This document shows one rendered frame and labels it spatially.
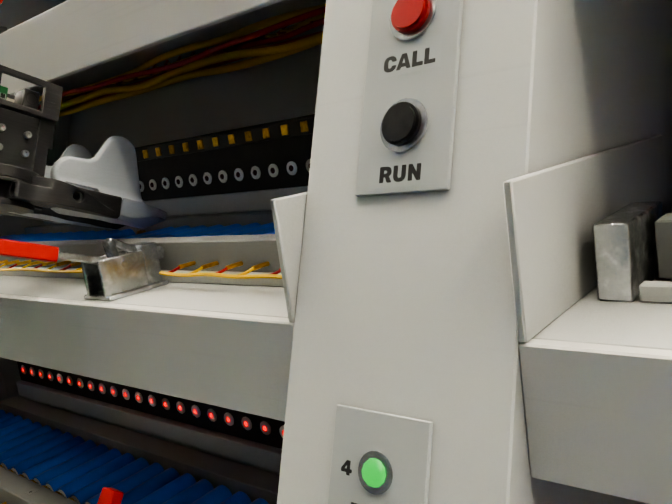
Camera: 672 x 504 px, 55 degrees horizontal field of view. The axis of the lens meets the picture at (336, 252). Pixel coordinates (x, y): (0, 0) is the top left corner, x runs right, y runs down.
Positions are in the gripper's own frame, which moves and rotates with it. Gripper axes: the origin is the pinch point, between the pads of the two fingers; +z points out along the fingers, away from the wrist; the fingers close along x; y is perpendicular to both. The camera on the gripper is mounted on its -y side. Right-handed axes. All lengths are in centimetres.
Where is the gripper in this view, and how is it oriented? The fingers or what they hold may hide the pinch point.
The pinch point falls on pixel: (134, 223)
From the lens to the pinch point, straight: 51.1
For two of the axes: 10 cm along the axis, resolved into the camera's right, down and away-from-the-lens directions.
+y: 0.9, -9.9, 1.1
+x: -7.8, 0.0, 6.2
